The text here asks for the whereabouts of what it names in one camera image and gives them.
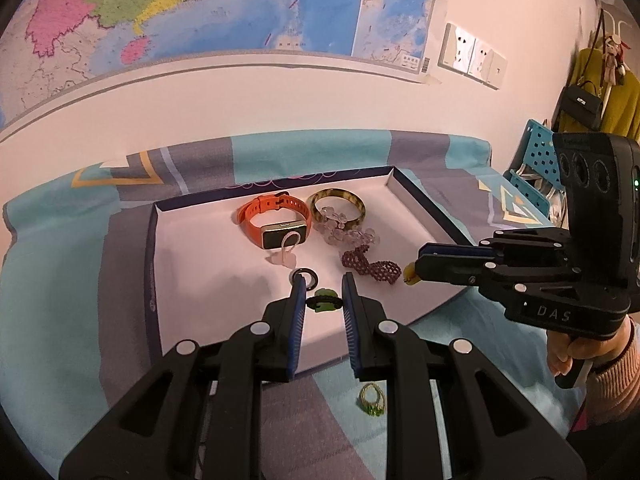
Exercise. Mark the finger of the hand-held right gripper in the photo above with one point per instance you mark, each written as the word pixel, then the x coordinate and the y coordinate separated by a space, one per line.
pixel 450 269
pixel 450 250

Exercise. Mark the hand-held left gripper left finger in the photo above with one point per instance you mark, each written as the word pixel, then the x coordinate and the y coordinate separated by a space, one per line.
pixel 298 320

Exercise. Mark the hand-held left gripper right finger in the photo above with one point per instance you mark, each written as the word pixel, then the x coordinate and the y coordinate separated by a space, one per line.
pixel 351 320

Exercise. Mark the navy box with white inside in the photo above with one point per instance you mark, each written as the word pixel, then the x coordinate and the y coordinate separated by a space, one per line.
pixel 210 285

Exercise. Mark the person's right forearm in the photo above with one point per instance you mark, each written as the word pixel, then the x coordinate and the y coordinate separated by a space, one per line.
pixel 615 385

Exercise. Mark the person's right hand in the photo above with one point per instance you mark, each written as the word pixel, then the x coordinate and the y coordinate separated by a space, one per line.
pixel 557 355

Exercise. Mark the blue perforated plastic stool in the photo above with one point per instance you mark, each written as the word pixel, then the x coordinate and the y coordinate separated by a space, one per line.
pixel 537 150

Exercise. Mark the black handbag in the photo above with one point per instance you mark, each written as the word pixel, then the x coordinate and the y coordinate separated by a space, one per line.
pixel 582 105

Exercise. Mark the yellow hanging garment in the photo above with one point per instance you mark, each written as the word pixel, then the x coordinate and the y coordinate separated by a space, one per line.
pixel 625 105

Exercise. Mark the orange smartwatch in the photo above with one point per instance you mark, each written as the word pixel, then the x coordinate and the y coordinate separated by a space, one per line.
pixel 248 223

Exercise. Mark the tortoiseshell bangle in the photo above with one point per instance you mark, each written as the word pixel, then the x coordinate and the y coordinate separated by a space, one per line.
pixel 336 192

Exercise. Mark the small hanging doll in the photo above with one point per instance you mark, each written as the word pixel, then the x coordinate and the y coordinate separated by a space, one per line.
pixel 612 60

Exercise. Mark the white coat rack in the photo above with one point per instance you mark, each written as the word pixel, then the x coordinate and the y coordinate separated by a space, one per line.
pixel 607 22

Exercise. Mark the person's dark clothing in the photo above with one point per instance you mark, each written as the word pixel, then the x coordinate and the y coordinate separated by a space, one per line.
pixel 590 450

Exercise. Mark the teal and grey patterned blanket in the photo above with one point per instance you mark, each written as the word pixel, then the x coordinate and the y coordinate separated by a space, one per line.
pixel 60 310

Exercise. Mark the white wall socket plate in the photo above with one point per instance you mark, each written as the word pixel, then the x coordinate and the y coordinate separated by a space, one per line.
pixel 481 59
pixel 496 71
pixel 455 47

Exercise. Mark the colourful wall map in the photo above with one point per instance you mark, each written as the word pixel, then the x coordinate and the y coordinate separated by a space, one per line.
pixel 225 0

